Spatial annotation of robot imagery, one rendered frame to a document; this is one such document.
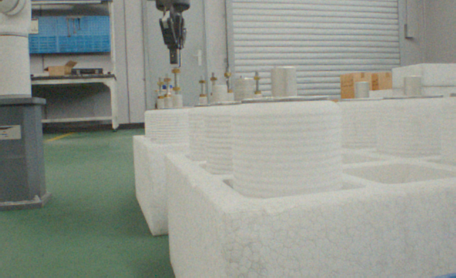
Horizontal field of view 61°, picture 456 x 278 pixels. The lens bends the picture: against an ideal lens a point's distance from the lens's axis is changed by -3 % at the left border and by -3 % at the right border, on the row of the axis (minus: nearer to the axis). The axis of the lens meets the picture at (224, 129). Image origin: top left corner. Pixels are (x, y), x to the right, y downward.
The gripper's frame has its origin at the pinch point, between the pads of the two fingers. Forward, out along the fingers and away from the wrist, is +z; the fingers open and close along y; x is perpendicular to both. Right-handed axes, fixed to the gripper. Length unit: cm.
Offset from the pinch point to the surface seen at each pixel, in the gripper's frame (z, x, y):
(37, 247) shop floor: 36.1, 23.1, -19.0
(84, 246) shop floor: 36.0, 14.1, -17.4
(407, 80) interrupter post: 8.4, -40.2, -27.8
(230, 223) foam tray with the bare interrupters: 19, -21, -58
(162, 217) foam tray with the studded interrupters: 32.2, 1.2, -9.4
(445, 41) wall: -89, -278, 635
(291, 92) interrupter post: 10, -25, -49
